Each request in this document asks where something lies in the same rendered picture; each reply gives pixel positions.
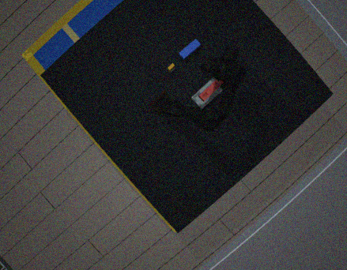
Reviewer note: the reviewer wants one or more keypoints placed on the blue rectangular block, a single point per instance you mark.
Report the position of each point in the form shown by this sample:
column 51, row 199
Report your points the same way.
column 187, row 51

